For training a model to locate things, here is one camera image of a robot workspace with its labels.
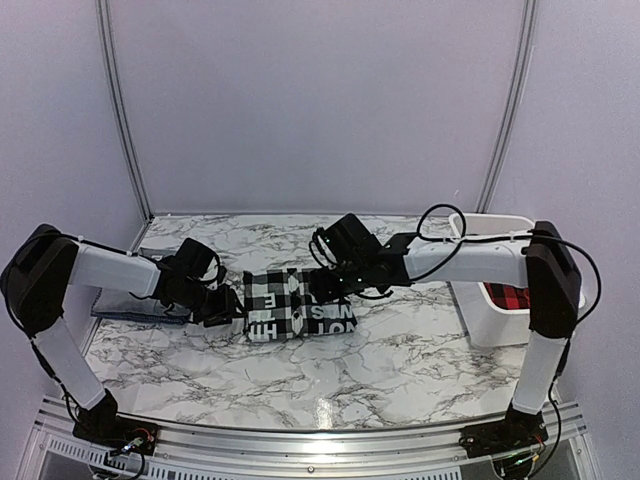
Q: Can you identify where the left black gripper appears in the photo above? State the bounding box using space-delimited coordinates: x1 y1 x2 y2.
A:
179 277 247 327

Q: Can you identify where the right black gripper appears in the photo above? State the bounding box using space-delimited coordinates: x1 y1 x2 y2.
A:
310 260 371 304

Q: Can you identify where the black white plaid shirt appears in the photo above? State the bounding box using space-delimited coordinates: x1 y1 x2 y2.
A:
243 268 358 343

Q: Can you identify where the blue checked shirt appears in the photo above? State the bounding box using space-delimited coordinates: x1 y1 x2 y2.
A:
91 312 191 325

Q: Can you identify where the grey shirt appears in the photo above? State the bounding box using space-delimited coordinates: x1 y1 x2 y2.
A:
91 289 164 317

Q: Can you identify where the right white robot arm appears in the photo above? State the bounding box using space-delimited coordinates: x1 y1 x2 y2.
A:
309 214 588 448

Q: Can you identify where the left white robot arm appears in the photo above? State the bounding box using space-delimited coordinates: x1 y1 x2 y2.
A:
1 224 243 445

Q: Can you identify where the white plastic bin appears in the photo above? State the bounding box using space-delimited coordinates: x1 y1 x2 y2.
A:
447 213 586 348

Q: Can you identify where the red black plaid shirt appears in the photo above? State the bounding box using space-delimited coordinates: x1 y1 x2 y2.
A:
484 283 530 311

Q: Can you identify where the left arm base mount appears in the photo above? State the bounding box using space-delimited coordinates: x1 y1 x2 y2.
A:
72 417 159 456

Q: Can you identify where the aluminium front rail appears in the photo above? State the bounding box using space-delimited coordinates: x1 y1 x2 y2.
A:
29 394 589 480

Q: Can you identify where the left wall metal profile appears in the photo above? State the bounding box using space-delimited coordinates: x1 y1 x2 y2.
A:
95 0 154 223

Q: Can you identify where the wall metal profile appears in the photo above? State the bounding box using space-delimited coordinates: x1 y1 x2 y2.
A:
95 0 154 223
475 0 539 213

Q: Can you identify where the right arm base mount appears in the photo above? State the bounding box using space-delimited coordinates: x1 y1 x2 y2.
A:
459 419 549 458

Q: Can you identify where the right wall metal profile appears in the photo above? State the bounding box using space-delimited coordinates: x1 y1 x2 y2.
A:
475 0 539 213

